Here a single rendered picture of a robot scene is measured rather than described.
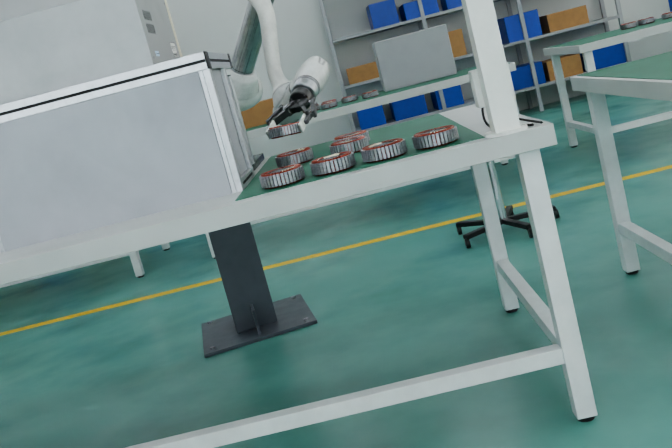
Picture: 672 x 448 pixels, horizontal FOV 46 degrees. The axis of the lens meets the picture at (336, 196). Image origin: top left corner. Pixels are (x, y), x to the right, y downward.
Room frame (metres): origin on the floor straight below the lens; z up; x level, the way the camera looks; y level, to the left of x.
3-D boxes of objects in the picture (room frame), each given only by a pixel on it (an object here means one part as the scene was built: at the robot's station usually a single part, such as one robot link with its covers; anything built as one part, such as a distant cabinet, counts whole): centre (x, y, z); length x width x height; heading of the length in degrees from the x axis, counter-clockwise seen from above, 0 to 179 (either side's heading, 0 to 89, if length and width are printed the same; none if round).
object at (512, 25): (8.73, -2.37, 0.92); 0.42 x 0.36 x 0.28; 177
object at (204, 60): (2.29, 0.56, 1.09); 0.68 x 0.44 x 0.05; 87
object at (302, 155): (2.36, 0.09, 0.77); 0.11 x 0.11 x 0.04
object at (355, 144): (2.28, -0.07, 0.77); 0.11 x 0.11 x 0.04
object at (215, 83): (2.20, 0.24, 0.91); 0.28 x 0.03 x 0.32; 177
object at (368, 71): (8.83, -0.63, 0.87); 0.40 x 0.36 x 0.17; 177
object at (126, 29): (2.29, 0.57, 1.22); 0.44 x 0.39 x 0.20; 87
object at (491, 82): (1.99, -0.33, 0.98); 0.37 x 0.35 x 0.46; 87
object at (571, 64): (8.73, -2.72, 0.39); 0.40 x 0.36 x 0.21; 176
